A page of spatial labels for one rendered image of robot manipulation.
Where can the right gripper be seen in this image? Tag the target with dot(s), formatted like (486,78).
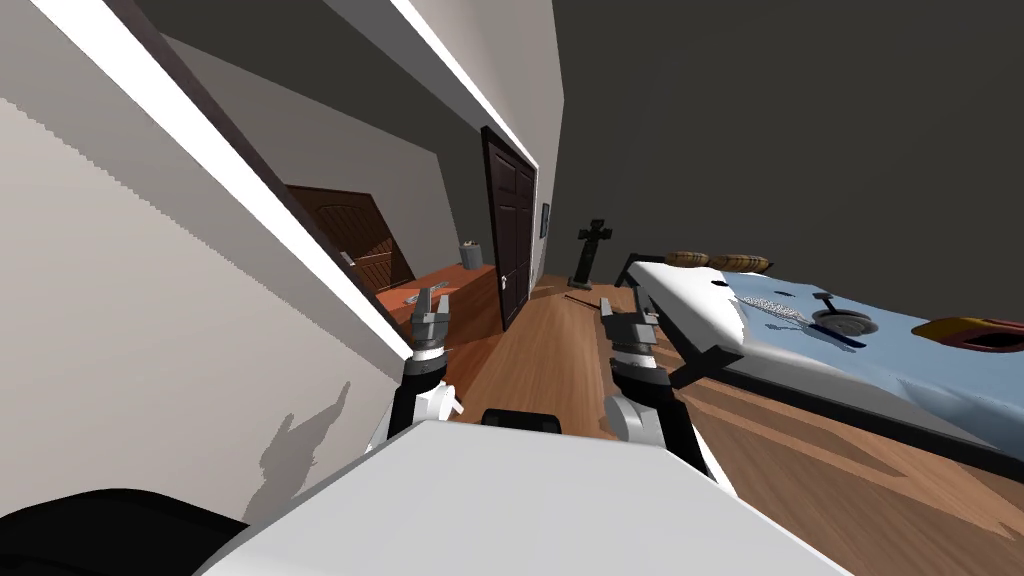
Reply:
(632,332)

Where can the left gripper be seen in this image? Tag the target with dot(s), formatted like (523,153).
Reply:
(430,328)

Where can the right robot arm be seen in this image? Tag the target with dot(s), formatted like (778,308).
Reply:
(650,400)

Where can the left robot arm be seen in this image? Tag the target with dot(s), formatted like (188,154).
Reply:
(416,394)

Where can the orange wooden dresser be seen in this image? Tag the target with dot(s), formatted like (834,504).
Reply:
(468,300)

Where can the black cross statue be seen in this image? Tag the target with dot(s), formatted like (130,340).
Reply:
(590,252)

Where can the brown wooden door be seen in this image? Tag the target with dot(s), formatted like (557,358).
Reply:
(364,236)

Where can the dark brown panelled door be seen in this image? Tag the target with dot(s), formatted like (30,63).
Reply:
(512,232)

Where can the bed with blue cover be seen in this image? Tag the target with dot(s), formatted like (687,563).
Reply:
(800,352)

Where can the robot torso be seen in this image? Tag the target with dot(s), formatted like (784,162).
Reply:
(512,504)

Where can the small dark wall picture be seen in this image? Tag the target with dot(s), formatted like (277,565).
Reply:
(545,221)

